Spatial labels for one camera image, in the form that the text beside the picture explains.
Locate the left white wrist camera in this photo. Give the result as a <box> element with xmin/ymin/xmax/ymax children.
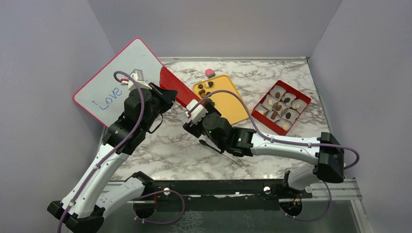
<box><xmin>128</xmin><ymin>69</ymin><xmax>152</xmax><ymax>91</ymax></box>

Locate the white board with pink frame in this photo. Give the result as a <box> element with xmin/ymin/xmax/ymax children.
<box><xmin>72</xmin><ymin>38</ymin><xmax>163</xmax><ymax>127</ymax></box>

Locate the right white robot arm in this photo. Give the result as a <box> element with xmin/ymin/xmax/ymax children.
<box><xmin>183</xmin><ymin>106</ymin><xmax>344</xmax><ymax>198</ymax></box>

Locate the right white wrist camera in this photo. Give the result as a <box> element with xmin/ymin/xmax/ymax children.
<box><xmin>185</xmin><ymin>100</ymin><xmax>208</xmax><ymax>124</ymax></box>

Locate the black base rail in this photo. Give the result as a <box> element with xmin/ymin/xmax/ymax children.
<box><xmin>133</xmin><ymin>179</ymin><xmax>312</xmax><ymax>214</ymax></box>

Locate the purple cable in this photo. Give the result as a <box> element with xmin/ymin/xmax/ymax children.
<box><xmin>57</xmin><ymin>70</ymin><xmax>145</xmax><ymax>233</ymax></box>
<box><xmin>188</xmin><ymin>89</ymin><xmax>361</xmax><ymax>170</ymax></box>

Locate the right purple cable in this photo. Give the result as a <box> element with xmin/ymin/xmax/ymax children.
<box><xmin>188</xmin><ymin>89</ymin><xmax>361</xmax><ymax>170</ymax></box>

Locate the red chocolate box with dividers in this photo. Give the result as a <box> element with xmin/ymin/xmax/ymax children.
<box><xmin>251</xmin><ymin>80</ymin><xmax>311</xmax><ymax>136</ymax></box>

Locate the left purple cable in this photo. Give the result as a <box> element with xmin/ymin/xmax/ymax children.
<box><xmin>57</xmin><ymin>70</ymin><xmax>145</xmax><ymax>233</ymax></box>

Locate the yellow plastic tray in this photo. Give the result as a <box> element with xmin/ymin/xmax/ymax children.
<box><xmin>192</xmin><ymin>75</ymin><xmax>248</xmax><ymax>125</ymax></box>

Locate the red box lid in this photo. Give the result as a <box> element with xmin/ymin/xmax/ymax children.
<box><xmin>159</xmin><ymin>66</ymin><xmax>200</xmax><ymax>107</ymax></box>

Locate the pink and grey eraser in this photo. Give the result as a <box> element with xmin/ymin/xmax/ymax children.
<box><xmin>205</xmin><ymin>68</ymin><xmax>216</xmax><ymax>78</ymax></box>

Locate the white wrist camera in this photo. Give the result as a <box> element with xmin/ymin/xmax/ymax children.
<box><xmin>185</xmin><ymin>100</ymin><xmax>208</xmax><ymax>124</ymax></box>
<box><xmin>128</xmin><ymin>69</ymin><xmax>152</xmax><ymax>91</ymax></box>

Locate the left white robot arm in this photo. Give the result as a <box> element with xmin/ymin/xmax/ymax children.
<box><xmin>47</xmin><ymin>83</ymin><xmax>178</xmax><ymax>233</ymax></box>

